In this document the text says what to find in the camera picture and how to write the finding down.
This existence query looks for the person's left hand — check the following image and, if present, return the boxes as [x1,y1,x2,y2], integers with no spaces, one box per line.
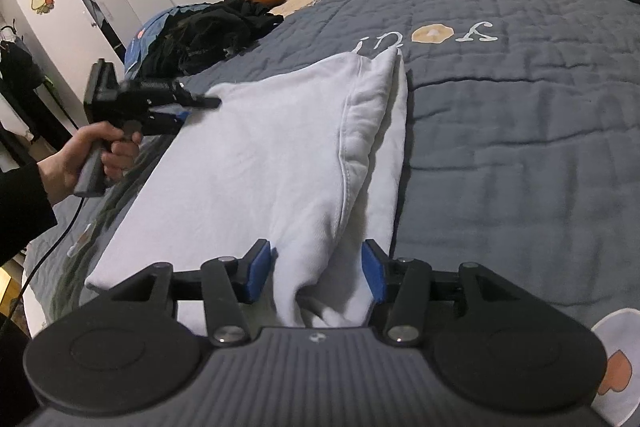
[37,122,144,204]

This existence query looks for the black cable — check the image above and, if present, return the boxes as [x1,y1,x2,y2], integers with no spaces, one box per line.
[0,194,85,343]

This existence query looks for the hanging dark clothes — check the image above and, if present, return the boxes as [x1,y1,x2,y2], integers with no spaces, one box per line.
[0,24,66,145]

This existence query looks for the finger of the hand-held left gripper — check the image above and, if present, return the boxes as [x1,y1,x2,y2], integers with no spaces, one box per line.
[174,90,222,110]
[146,107,190,138]

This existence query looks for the grey printed quilt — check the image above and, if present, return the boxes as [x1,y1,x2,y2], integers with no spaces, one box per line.
[22,0,640,427]

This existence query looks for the person's left forearm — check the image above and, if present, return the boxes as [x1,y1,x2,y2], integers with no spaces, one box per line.
[0,162,58,268]

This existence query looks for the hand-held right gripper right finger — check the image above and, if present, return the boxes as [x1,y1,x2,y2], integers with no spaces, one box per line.
[361,239,526,348]

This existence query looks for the white shirt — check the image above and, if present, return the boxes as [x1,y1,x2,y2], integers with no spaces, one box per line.
[84,49,408,330]

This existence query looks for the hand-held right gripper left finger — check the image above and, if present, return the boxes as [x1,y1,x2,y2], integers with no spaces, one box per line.
[105,239,273,348]

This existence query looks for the black clothes pile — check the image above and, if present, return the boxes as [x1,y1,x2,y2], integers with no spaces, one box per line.
[142,0,286,75]

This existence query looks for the blue printed cloth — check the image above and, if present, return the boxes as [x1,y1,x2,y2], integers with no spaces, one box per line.
[122,4,201,78]

